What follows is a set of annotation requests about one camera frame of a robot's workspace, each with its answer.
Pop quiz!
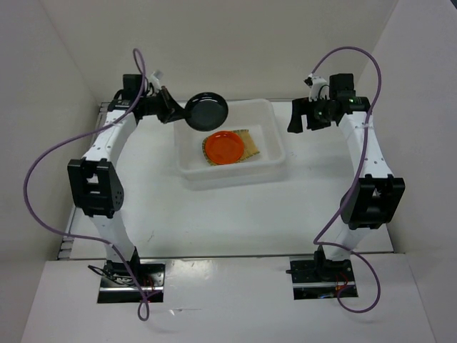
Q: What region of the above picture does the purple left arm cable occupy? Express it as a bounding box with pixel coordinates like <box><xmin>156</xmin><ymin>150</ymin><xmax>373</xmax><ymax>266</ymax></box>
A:
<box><xmin>23</xmin><ymin>48</ymin><xmax>161</xmax><ymax>321</ymax></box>

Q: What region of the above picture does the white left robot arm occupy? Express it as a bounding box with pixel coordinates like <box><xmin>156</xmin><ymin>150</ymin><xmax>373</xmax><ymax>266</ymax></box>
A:
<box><xmin>67</xmin><ymin>71</ymin><xmax>190</xmax><ymax>286</ymax></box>

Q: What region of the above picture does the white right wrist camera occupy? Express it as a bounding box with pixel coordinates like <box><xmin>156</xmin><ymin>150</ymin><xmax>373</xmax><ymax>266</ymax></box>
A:
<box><xmin>304</xmin><ymin>74</ymin><xmax>329</xmax><ymax>101</ymax></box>

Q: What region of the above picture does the translucent white plastic bin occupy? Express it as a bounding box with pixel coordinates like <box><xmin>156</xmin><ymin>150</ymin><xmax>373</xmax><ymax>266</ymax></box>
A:
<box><xmin>174</xmin><ymin>99</ymin><xmax>286</xmax><ymax>190</ymax></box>

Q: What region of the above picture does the woven bamboo tray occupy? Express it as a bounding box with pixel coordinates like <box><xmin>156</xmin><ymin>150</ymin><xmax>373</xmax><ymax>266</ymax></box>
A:
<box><xmin>201</xmin><ymin>129</ymin><xmax>260</xmax><ymax>166</ymax></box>

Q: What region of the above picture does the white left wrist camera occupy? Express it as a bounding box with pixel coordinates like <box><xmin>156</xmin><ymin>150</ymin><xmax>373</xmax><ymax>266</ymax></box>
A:
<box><xmin>149</xmin><ymin>69</ymin><xmax>164</xmax><ymax>89</ymax></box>

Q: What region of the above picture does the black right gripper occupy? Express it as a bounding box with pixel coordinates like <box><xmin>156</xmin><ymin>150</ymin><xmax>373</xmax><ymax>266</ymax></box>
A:
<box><xmin>288</xmin><ymin>94</ymin><xmax>336</xmax><ymax>133</ymax></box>

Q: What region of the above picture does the orange plastic plate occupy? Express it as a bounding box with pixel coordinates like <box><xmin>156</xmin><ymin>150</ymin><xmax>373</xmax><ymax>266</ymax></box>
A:
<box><xmin>204</xmin><ymin>131</ymin><xmax>244</xmax><ymax>165</ymax></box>

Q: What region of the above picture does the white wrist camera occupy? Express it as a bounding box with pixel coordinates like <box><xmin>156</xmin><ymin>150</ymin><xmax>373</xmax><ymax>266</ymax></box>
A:
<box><xmin>304</xmin><ymin>74</ymin><xmax>329</xmax><ymax>101</ymax></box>
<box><xmin>149</xmin><ymin>69</ymin><xmax>164</xmax><ymax>89</ymax></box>

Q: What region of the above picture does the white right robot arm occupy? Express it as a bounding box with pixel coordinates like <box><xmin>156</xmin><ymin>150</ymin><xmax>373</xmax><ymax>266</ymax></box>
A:
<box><xmin>287</xmin><ymin>74</ymin><xmax>406</xmax><ymax>282</ymax></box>

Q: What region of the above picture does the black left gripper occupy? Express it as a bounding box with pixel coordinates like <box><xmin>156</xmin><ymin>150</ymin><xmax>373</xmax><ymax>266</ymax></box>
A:
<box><xmin>139</xmin><ymin>86</ymin><xmax>191</xmax><ymax>124</ymax></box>

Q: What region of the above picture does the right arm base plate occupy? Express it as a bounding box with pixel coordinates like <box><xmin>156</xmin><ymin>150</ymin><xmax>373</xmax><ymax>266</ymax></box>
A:
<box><xmin>286</xmin><ymin>256</ymin><xmax>358</xmax><ymax>300</ymax></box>

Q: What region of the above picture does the black round plate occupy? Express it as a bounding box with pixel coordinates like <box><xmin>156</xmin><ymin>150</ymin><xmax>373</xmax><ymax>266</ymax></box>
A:
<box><xmin>185</xmin><ymin>92</ymin><xmax>229</xmax><ymax>131</ymax></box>

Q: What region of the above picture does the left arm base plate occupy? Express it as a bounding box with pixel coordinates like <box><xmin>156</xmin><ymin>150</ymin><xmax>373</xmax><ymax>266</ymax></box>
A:
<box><xmin>89</xmin><ymin>261</ymin><xmax>166</xmax><ymax>304</ymax></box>

